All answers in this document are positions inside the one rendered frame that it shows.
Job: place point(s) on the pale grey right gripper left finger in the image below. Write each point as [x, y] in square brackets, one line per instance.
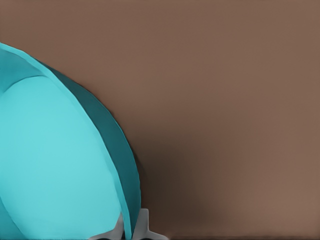
[117, 228]

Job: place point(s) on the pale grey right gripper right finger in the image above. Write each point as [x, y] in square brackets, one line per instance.
[143, 226]

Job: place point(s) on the turquoise plate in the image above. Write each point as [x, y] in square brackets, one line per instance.
[55, 155]

